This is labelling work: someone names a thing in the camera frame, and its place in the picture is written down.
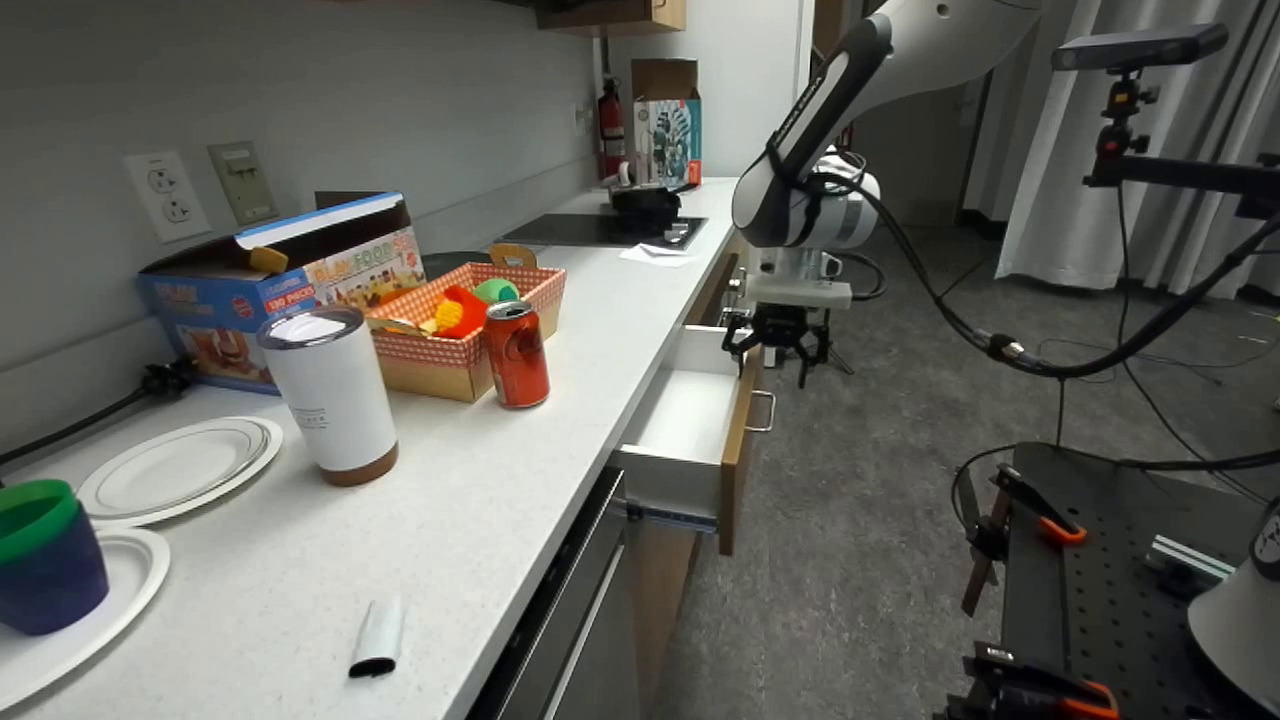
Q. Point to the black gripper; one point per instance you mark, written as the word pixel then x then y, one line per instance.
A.
pixel 781 324

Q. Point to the wooden front white drawer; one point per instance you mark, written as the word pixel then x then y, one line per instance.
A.
pixel 685 427

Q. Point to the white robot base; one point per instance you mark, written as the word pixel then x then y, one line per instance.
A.
pixel 1242 621

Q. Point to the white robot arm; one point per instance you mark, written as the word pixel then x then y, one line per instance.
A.
pixel 933 41

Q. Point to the black pot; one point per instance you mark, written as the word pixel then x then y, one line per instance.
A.
pixel 644 207

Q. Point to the black stovetop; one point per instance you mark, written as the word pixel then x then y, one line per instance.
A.
pixel 585 229

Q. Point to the brown printed cardboard box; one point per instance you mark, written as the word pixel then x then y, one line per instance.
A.
pixel 666 125

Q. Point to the red drink can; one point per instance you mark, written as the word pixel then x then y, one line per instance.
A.
pixel 516 358

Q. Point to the red fire extinguisher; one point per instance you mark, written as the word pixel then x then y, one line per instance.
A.
pixel 608 125

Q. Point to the green toy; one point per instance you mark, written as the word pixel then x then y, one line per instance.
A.
pixel 499 290

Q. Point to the wooden cabinet door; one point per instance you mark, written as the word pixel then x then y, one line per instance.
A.
pixel 661 613

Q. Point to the orange toy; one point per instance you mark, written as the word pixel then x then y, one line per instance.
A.
pixel 466 311

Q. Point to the yellow toy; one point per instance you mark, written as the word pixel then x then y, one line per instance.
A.
pixel 443 319

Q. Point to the white curtain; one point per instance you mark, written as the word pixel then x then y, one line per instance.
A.
pixel 1067 145

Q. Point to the black dishwasher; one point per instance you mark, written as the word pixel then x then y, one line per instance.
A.
pixel 553 641

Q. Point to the black perforated table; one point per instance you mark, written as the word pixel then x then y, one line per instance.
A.
pixel 1106 613

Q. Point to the white tumbler with brown base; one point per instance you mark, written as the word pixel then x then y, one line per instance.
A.
pixel 336 400

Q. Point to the small black white tube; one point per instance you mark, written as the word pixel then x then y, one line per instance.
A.
pixel 378 639

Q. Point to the blue cardboard box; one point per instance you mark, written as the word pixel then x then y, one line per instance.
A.
pixel 227 314

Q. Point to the white plate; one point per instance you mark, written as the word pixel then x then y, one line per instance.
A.
pixel 124 581
pixel 181 465

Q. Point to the green cup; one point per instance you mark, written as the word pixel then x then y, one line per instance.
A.
pixel 32 514

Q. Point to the blue cup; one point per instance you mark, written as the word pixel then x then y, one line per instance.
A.
pixel 53 594

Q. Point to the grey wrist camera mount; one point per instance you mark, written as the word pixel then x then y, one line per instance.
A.
pixel 795 276

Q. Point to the wooden wall shelf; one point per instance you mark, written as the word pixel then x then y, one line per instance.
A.
pixel 614 15

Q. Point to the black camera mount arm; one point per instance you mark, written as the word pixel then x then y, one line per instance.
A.
pixel 1173 168

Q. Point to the silver metal rail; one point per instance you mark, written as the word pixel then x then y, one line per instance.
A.
pixel 1190 556

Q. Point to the black exterior camera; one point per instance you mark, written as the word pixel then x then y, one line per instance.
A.
pixel 1140 51

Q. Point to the grey wall switch plate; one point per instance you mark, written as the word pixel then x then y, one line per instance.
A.
pixel 243 181

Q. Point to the white wall outlet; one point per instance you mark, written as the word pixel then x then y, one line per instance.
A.
pixel 165 192

